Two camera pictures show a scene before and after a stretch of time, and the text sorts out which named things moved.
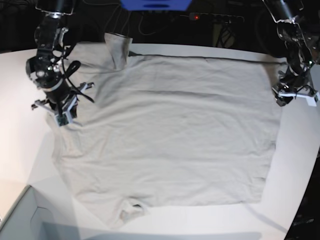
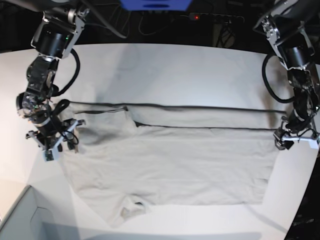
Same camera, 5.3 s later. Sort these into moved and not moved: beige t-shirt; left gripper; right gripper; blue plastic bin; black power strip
Moved: beige t-shirt; right gripper; left gripper
Not moved: black power strip; blue plastic bin
